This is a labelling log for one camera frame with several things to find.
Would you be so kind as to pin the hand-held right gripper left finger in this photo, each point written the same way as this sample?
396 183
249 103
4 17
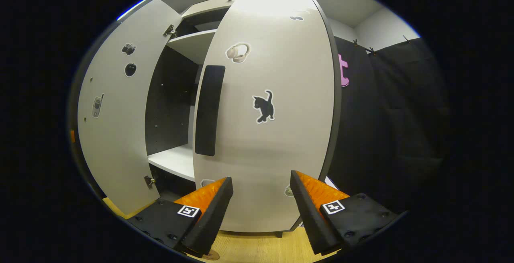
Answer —
215 223

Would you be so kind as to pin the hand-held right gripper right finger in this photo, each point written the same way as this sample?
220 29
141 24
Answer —
309 219

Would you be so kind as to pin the white cabinet door cat sticker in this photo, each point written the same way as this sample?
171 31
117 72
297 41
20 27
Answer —
289 154

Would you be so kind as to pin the round wooden coaster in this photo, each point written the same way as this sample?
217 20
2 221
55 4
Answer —
211 254

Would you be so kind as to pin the white cabinet shelf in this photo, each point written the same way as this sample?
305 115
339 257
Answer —
192 44
176 160

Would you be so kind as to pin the metal door hinge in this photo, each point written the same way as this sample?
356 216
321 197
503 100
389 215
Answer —
169 31
149 181

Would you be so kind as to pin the black backdrop cloth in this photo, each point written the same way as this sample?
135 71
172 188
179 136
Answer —
393 134

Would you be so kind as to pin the white cabinet door phone sticker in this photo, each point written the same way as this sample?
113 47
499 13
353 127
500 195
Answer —
116 142

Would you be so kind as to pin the white cabinet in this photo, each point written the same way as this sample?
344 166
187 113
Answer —
168 102

